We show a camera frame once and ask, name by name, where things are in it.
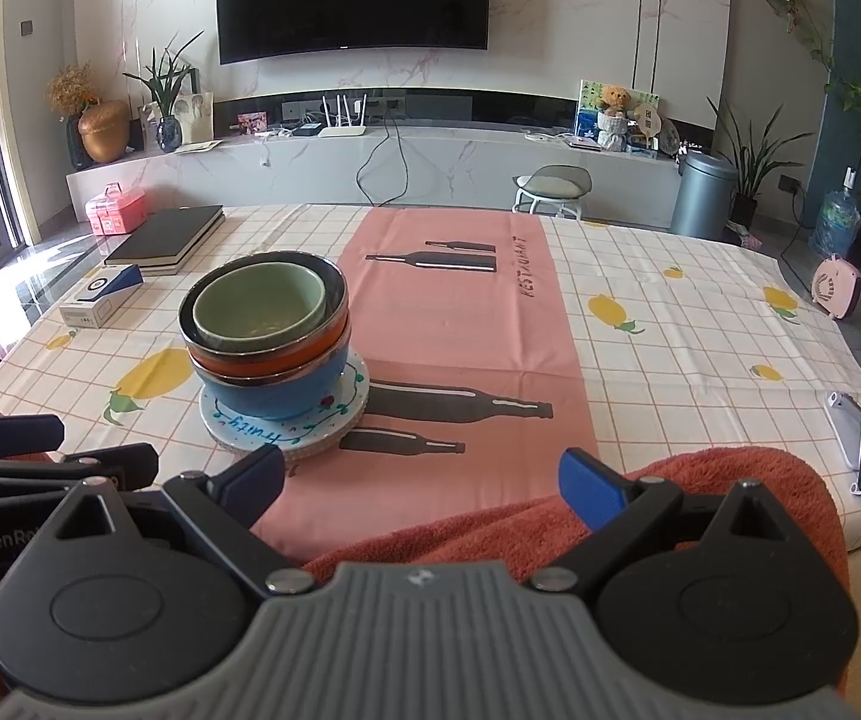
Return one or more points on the pink fan heater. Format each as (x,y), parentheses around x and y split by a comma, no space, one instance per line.
(835,289)

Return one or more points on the dried yellow flowers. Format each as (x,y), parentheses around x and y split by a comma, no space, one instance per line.
(70,90)

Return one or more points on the white picture card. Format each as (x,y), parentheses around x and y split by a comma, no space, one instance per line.
(196,116)

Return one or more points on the black notebook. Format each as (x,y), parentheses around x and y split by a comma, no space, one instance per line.
(164,232)

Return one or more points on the blue water bottle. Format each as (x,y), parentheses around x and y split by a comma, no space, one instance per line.
(835,221)

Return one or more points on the white painted plate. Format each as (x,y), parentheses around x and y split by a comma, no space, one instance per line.
(329,412)

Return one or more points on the green ceramic bowl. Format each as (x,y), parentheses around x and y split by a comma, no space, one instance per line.
(258,307)

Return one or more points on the white rolling stool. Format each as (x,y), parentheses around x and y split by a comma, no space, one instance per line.
(550,186)

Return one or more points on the round hand fan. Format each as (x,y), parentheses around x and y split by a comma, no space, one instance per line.
(648,124)

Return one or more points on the gold acorn vase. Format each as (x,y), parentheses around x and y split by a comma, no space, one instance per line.
(104,131)

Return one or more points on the green plant in blue vase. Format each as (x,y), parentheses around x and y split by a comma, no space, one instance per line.
(168,131)

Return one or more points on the orange steel bowl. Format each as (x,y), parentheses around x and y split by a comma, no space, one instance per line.
(329,343)

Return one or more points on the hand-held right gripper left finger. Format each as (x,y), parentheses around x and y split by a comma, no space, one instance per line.
(254,481)

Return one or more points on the orange fleece cloth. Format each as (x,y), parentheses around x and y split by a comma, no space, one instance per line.
(475,532)

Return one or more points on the pink photo frame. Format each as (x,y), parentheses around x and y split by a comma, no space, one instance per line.
(253,124)

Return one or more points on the colourful painting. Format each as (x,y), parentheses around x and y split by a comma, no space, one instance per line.
(588,101)

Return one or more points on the pink storage case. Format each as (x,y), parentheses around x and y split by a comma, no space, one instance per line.
(115,211)

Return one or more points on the tall potted plant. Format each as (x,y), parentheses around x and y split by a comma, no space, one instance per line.
(753,172)

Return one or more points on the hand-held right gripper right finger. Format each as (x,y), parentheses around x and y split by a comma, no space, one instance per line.
(588,484)

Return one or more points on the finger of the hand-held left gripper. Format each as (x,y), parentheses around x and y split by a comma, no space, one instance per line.
(130,461)
(10,435)

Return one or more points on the grey trash can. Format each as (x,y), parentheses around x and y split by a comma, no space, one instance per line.
(704,199)

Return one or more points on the black set-top box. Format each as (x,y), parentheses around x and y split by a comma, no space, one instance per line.
(307,130)

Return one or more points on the white router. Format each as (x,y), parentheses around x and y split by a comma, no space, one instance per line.
(342,130)

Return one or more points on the teddy bear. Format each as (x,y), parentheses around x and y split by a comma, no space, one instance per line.
(615,120)

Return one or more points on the clear glass plate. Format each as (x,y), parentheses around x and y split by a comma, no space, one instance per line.
(329,445)

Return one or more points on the white and blue box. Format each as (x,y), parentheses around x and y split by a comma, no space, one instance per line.
(96,300)

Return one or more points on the blue steel bowl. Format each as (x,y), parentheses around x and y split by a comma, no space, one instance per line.
(273,397)

